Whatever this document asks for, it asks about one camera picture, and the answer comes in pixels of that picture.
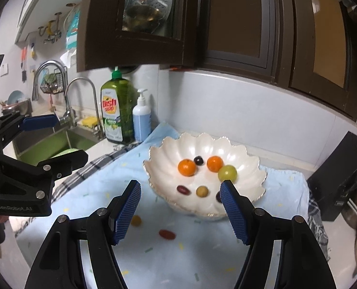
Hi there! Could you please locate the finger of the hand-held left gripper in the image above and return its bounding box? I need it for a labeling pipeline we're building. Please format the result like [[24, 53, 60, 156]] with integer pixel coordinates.
[[36, 149, 89, 182], [0, 112, 60, 158]]

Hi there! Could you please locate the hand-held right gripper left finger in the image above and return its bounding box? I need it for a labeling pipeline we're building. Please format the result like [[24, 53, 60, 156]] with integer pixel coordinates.
[[25, 179, 142, 289]]

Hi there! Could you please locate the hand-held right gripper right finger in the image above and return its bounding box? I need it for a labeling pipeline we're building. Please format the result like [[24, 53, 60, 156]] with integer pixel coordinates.
[[219, 179, 337, 289]]

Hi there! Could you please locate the white scalloped bowl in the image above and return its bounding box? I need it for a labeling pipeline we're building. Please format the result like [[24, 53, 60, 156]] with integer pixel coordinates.
[[143, 131, 267, 220]]

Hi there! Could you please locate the large orange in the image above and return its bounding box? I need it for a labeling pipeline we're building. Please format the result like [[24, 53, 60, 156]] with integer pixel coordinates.
[[178, 159, 196, 177]]

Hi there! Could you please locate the green plastic basin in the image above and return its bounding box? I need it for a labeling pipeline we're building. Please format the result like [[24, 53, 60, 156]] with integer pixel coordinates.
[[53, 148, 80, 158]]

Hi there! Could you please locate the checked dish towel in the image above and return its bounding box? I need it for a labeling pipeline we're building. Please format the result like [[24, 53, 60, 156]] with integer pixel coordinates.
[[52, 142, 330, 262]]

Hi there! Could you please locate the steel kitchen sink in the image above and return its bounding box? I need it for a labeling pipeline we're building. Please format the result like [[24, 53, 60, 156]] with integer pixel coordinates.
[[13, 125, 107, 161]]

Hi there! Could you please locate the tall steel faucet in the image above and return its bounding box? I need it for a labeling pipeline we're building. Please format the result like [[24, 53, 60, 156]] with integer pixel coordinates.
[[32, 60, 77, 127], [64, 77, 106, 140]]

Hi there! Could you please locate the blue bowl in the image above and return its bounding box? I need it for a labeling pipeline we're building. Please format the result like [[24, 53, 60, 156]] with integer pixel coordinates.
[[7, 90, 27, 104]]

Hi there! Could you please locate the green plum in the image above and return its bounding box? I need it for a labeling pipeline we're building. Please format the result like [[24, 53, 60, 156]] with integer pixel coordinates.
[[217, 164, 237, 182]]

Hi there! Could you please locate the small tangerine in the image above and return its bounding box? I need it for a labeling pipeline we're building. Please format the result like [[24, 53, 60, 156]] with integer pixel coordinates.
[[206, 155, 224, 172]]

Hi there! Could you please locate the green dish soap bottle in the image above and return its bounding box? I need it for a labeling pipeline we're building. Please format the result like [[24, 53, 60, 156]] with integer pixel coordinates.
[[100, 66, 136, 145]]

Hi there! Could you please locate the light blue cloth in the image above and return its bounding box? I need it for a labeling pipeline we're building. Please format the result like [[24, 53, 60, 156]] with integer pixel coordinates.
[[16, 121, 320, 289]]

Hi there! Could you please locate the blue pump soap bottle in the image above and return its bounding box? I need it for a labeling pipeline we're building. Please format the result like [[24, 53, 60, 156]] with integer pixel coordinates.
[[132, 88, 152, 143]]

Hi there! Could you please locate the blue white plastic bag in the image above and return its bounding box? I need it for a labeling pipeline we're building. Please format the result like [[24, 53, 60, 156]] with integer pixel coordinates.
[[64, 7, 80, 67]]

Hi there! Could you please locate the black knife block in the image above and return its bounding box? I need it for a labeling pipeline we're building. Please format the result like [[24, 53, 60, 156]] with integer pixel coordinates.
[[306, 131, 357, 222]]

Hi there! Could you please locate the brown glass cabinet door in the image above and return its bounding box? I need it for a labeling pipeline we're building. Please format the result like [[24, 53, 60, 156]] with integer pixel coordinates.
[[76, 0, 198, 73]]

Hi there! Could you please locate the wire sink basket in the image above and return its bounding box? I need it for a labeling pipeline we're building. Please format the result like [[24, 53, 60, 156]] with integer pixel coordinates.
[[40, 71, 63, 94]]

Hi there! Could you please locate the brown wall cabinet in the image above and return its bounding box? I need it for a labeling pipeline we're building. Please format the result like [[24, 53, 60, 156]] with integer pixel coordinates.
[[193, 0, 357, 124]]

